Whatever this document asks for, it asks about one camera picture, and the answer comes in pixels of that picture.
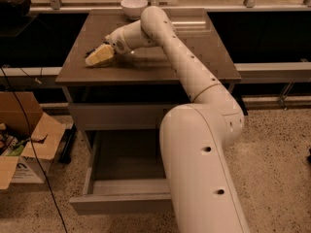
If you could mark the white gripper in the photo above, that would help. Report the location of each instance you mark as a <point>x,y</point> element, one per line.
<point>117,43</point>

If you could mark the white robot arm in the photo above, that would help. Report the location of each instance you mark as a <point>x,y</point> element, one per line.
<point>192,136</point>

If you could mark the grey drawer cabinet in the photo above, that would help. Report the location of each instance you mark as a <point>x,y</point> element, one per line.
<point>143,76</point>

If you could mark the closed grey upper drawer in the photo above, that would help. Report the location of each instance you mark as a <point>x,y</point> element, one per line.
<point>117,116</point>

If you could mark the open grey middle drawer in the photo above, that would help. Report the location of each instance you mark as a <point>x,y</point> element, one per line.
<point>124,175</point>

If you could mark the white ceramic bowl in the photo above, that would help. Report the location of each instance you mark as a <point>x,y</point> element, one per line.
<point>134,8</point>

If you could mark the black object on shelf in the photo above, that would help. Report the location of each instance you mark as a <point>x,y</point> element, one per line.
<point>14,8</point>

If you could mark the open cardboard box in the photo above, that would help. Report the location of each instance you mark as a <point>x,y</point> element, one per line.
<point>34,135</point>

